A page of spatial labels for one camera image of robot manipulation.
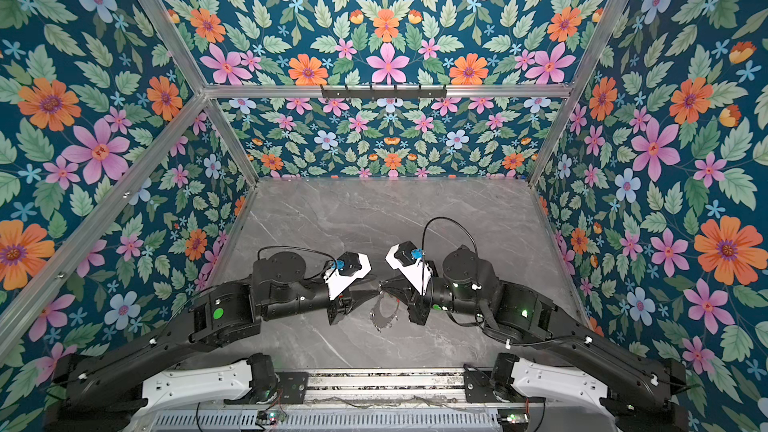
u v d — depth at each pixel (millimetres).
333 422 766
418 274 479
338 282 481
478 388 732
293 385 740
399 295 553
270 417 704
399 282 545
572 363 406
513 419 704
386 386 750
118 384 392
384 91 921
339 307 488
